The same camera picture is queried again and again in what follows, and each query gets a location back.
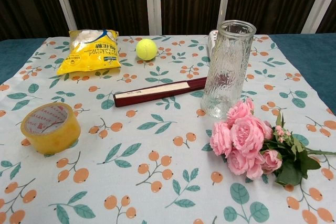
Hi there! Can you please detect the pink rose bouquet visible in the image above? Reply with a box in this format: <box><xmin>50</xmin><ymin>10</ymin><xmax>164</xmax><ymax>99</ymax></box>
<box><xmin>209</xmin><ymin>97</ymin><xmax>336</xmax><ymax>187</ymax></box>

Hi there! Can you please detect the ribbed clear glass vase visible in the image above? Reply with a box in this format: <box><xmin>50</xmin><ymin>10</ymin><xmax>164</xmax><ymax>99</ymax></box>
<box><xmin>200</xmin><ymin>20</ymin><xmax>257</xmax><ymax>120</ymax></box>

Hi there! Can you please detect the dark red folded fan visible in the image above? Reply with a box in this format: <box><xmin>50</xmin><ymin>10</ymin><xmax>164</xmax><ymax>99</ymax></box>
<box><xmin>113</xmin><ymin>76</ymin><xmax>208</xmax><ymax>108</ymax></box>

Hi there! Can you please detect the yellow-green tennis ball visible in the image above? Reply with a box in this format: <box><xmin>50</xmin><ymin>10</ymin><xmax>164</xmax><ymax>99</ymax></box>
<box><xmin>135</xmin><ymin>38</ymin><xmax>158</xmax><ymax>61</ymax></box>

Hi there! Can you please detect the fruit and leaf print tablecloth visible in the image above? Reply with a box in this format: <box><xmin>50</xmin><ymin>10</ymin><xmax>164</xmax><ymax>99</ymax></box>
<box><xmin>0</xmin><ymin>34</ymin><xmax>336</xmax><ymax>224</ymax></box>

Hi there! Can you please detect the small white printed bottle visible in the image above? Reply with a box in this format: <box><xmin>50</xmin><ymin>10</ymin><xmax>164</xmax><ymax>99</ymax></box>
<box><xmin>207</xmin><ymin>30</ymin><xmax>220</xmax><ymax>62</ymax></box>

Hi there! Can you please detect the yellow marshmallow bag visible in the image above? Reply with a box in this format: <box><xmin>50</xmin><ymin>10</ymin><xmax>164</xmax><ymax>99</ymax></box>
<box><xmin>57</xmin><ymin>28</ymin><xmax>121</xmax><ymax>76</ymax></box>

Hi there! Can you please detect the yellowish packing tape roll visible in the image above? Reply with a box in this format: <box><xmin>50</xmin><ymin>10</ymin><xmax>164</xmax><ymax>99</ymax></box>
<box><xmin>20</xmin><ymin>102</ymin><xmax>81</xmax><ymax>155</ymax></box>

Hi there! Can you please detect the teal table cover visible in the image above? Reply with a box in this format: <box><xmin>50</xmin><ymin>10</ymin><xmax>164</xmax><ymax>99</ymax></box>
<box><xmin>0</xmin><ymin>33</ymin><xmax>336</xmax><ymax>116</ymax></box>

